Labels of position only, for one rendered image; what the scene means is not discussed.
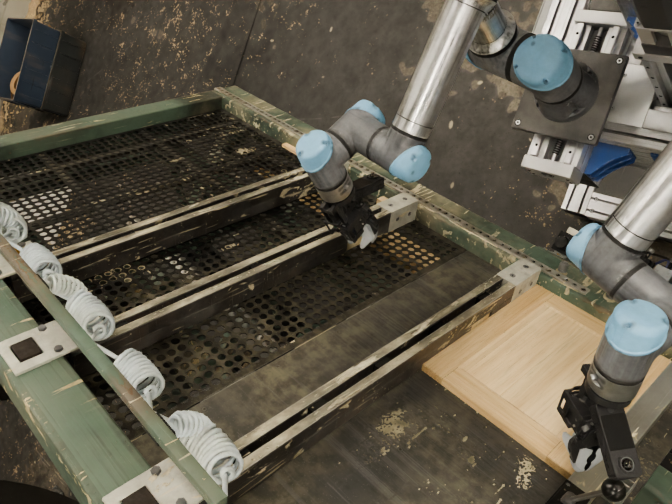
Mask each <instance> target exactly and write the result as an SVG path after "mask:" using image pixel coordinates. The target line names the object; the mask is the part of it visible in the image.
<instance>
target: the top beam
mask: <svg viewBox="0 0 672 504"><path fill-rule="evenodd" d="M38 326H39V325H38V324H37V322H36V321H35V320H34V319H33V317H32V316H31V315H30V314H29V312H28V311H27V310H26V308H25V307H24V306H23V305H22V303H21V302H20V301H19V300H18V298H17V297H16V296H15V295H14V293H13V292H12V291H11V290H10V288H9V287H8V286H7V285H6V283H5V282H4V281H3V280H2V279H0V342H2V341H4V340H6V339H9V338H11V337H14V336H16V335H19V334H21V333H24V332H26V331H29V330H32V329H34V328H36V327H38ZM0 384H1V386H2V387H3V389H4V390H5V392H6V393H7V395H8V396H9V398H10V399H11V401H12V402H13V404H14V405H15V407H16V408H17V410H18V411H19V413H20V414H21V416H22V417H23V419H24V420H25V422H26V423H27V425H28V426H29V428H30V429H31V431H32V432H33V434H34V435H35V437H36V438H37V440H38V441H39V443H40V444H41V446H42V447H43V449H44V450H45V452H46V453H47V455H48V456H49V458H50V459H51V461H52V462H53V464H54V465H55V467H56V468H57V470H58V471H59V473H60V474H61V476H62V477H63V479H64V480H65V482H66V483H67V485H68V487H69V488H70V490H71V491H72V493H73V494H74V496H75V497H76V499H77V500H78V502H79V503H80V504H104V502H103V501H102V498H103V497H104V496H106V495H107V494H109V493H111V492H112V491H114V490H115V489H117V488H118V487H120V486H122V485H123V484H125V483H127V482H128V481H130V480H132V479H133V478H135V477H137V476H138V475H140V474H142V473H144V472H145V471H147V470H149V469H150V468H152V467H151V466H150V465H149V464H148V462H147V461H146V460H145V458H144V457H143V456H142V455H141V453H140V452H139V451H138V450H137V448H136V447H135V446H134V445H133V443H132V442H131V441H130V440H129V438H128V437H127V436H126V435H125V433H124V432H123V431H122V429H121V428H120V427H119V426H118V424H117V423H116V422H115V421H114V419H113V418H112V417H111V416H110V414H109V413H108V412H107V411H106V409H105V408H104V407H103V406H102V404H101V403H100V402H99V400H98V399H97V398H96V397H95V395H94V394H93V393H92V392H91V390H90V389H89V388H88V387H87V385H86V384H85V383H84V382H83V380H82V379H81V378H80V377H79V375H78V374H77V373H76V372H75V370H74V369H73V368H72V366H71V365H70V364H69V363H68V361H67V360H66V359H65V358H64V356H61V357H59V358H57V359H55V360H52V361H51V362H49V363H46V364H44V365H42V366H40V367H37V368H35V369H33V370H31V371H28V372H26V373H23V374H21V375H19V376H15V374H14V373H13V372H12V370H11V369H10V367H9V366H8V364H7V363H6V361H5V360H4V359H3V357H2V356H1V354H0Z"/></svg>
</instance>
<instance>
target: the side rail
mask: <svg viewBox="0 0 672 504"><path fill-rule="evenodd" d="M219 109H222V97H221V96H220V95H218V94H216V93H214V92H213V91H207V92H202V93H198V94H193V95H188V96H183V97H179V98H174V99H169V100H165V101H160V102H155V103H151V104H146V105H141V106H137V107H132V108H127V109H123V110H118V111H113V112H108V113H104V114H99V115H94V116H90V117H85V118H80V119H76V120H71V121H66V122H62V123H57V124H52V125H47V126H43V127H38V128H33V129H29V130H24V131H19V132H15V133H10V134H5V135H1V136H0V161H4V160H8V159H13V158H17V157H21V156H25V155H29V154H34V153H38V152H42V151H46V150H51V149H55V148H59V147H63V146H67V145H72V144H76V143H80V142H84V141H88V140H93V139H97V138H101V137H105V136H109V135H114V134H118V133H122V132H126V131H131V130H135V129H139V128H143V127H147V126H152V125H156V124H160V123H164V122H168V121H173V120H177V119H181V118H185V117H190V116H194V115H198V114H202V113H206V112H211V111H215V110H219Z"/></svg>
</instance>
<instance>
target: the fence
mask: <svg viewBox="0 0 672 504"><path fill-rule="evenodd" d="M671 404H672V361H671V363H670V364H669V365H668V366H667V367H666V368H665V369H664V370H663V372H662V373H661V374H660V375H659V376H658V377H657V378H656V380H655V381H654V382H653V383H652V384H651V385H650V386H649V387H648V389H647V390H646V391H645V392H644V393H643V394H642V395H641V397H640V398H639V399H638V400H637V401H636V402H635V403H634V404H633V406H632V407H631V408H630V409H629V410H628V411H627V412H626V417H627V420H628V424H629V427H630V431H631V434H632V437H633V441H634V444H635V448H636V447H637V446H638V444H639V443H640V442H641V441H642V440H643V438H644V437H645V436H646V435H647V433H648V432H649V431H650V430H651V428H652V427H653V426H654V425H655V423H656V422H657V421H658V420H659V418H660V417H661V416H662V415H663V414H664V412H665V411H666V410H667V409H668V407H669V406H670V405H671ZM607 478H609V477H608V475H607V471H606V468H605V464H604V460H602V461H601V462H600V463H598V464H597V465H595V466H594V467H592V468H591V469H590V470H588V471H583V472H576V471H574V472H573V474H572V475H571V476H570V477H569V478H568V479H567V480H569V481H571V482H572V483H573V484H575V485H576V486H577V487H579V488H580V489H581V490H583V491H584V492H585V493H588V492H592V491H596V490H600V489H601V485H602V483H603V481H604V480H605V479H607Z"/></svg>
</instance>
